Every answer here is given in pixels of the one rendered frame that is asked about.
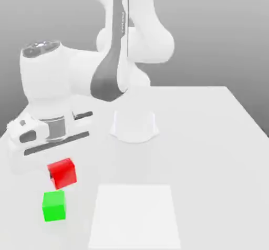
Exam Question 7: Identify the small green cube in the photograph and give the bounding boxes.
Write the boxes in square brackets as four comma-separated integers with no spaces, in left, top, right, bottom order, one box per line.
[42,190,67,223]

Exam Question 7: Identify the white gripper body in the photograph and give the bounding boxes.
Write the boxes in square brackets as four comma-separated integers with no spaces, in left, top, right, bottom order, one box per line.
[8,130,91,176]

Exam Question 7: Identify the small red cube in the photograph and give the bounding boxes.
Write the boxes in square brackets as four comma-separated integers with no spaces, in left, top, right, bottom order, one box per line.
[46,157,78,191]

